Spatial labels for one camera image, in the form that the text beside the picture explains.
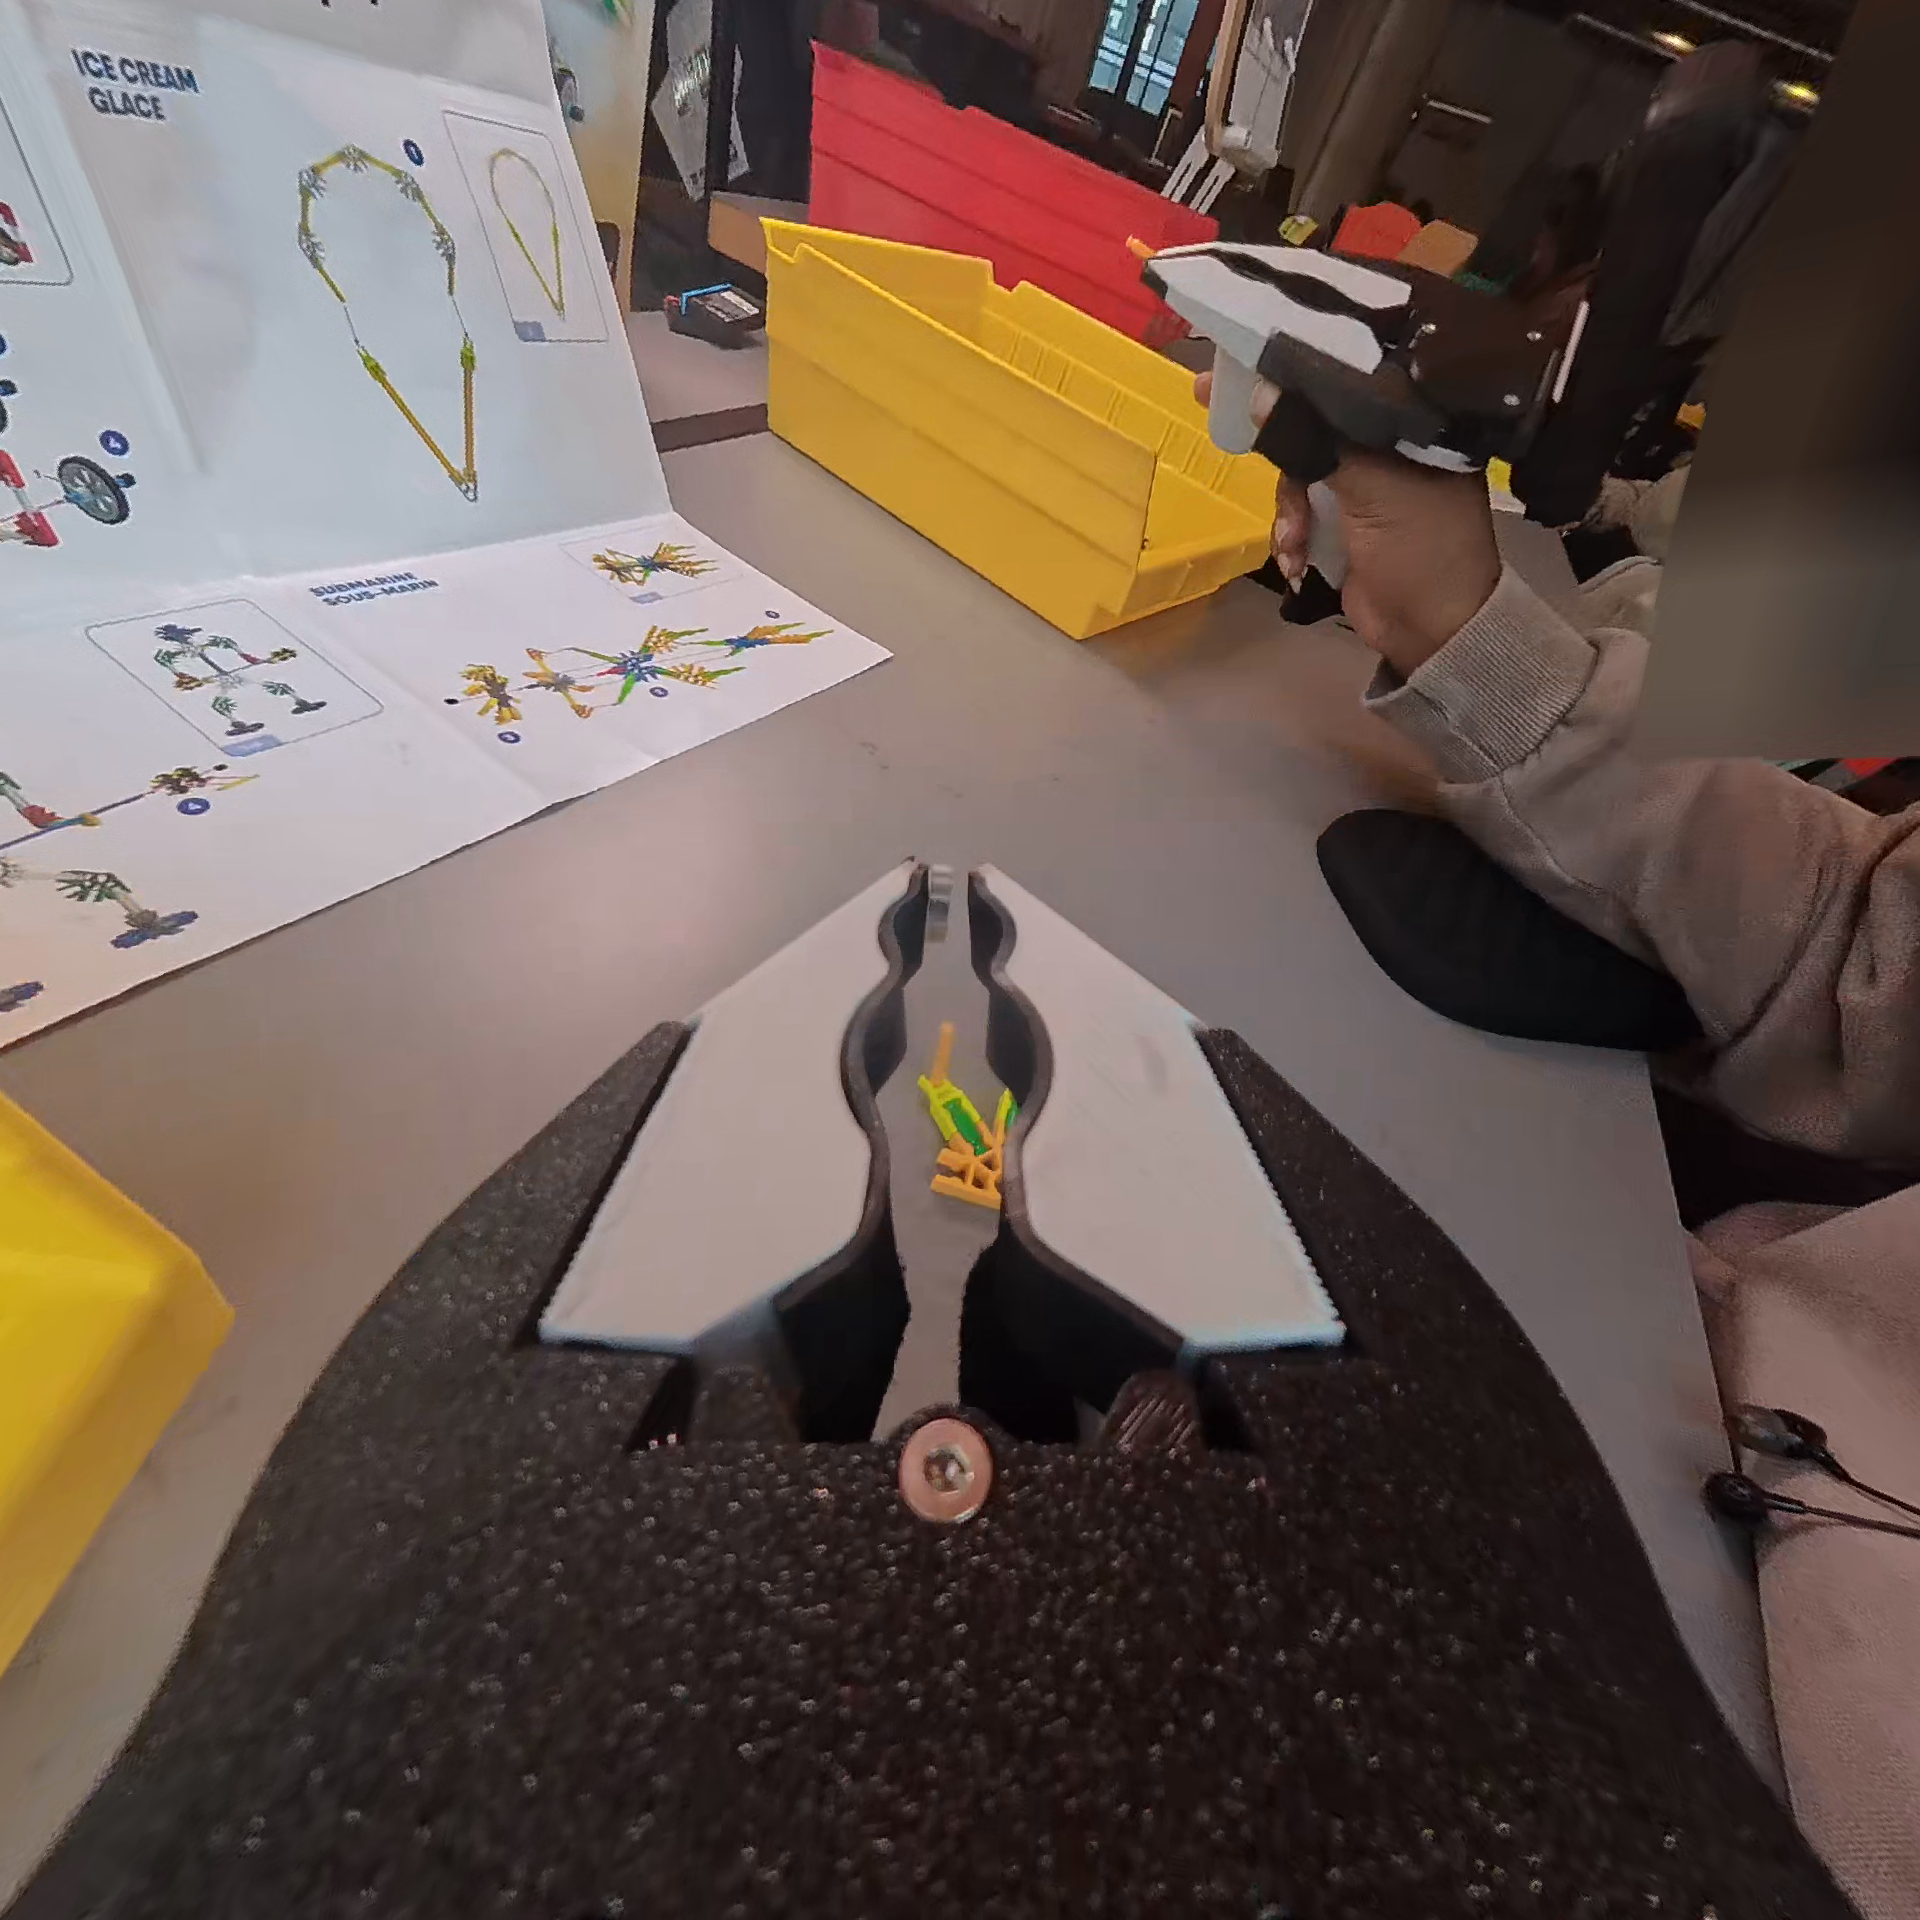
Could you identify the toy construction model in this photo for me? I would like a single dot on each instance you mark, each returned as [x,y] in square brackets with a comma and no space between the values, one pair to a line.
[969,1155]

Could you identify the toy instruction sheet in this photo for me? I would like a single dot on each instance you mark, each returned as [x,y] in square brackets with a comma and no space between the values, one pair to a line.
[300,450]

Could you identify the grey desk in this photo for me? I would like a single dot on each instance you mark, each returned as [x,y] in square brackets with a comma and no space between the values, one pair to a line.
[1125,780]

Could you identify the printed paper sheet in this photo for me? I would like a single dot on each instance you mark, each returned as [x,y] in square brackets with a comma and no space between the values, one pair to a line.
[698,91]

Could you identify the black padded cushion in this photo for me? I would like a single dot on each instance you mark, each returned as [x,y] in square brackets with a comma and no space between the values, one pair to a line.
[1500,930]

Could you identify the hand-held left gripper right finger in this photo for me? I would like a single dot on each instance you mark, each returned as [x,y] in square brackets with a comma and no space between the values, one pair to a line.
[1170,1200]

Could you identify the white hanging banner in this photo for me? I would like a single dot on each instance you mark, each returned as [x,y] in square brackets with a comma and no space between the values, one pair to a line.
[1253,91]

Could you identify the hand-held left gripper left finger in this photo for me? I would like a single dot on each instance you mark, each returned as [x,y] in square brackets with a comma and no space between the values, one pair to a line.
[705,1200]

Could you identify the stack of red bins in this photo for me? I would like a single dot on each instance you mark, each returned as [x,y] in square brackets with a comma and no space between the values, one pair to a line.
[960,180]

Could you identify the person's right hand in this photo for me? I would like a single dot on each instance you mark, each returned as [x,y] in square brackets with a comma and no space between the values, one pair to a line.
[1419,555]

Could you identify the dark paned window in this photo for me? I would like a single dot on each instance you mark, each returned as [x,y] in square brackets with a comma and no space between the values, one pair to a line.
[1148,53]

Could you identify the person's right forearm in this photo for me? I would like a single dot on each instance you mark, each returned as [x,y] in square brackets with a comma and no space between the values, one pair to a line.
[1650,870]

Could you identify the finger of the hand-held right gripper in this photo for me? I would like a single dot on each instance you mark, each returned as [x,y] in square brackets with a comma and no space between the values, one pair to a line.
[1245,323]
[1305,267]

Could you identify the yellow plastic bin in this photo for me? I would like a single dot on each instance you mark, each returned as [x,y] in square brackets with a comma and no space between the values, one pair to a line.
[75,1320]
[960,420]

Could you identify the black device with blue light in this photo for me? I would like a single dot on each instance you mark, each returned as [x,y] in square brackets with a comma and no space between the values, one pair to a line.
[720,313]

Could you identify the orange chair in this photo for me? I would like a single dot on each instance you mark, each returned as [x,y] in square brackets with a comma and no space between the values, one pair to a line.
[1372,233]

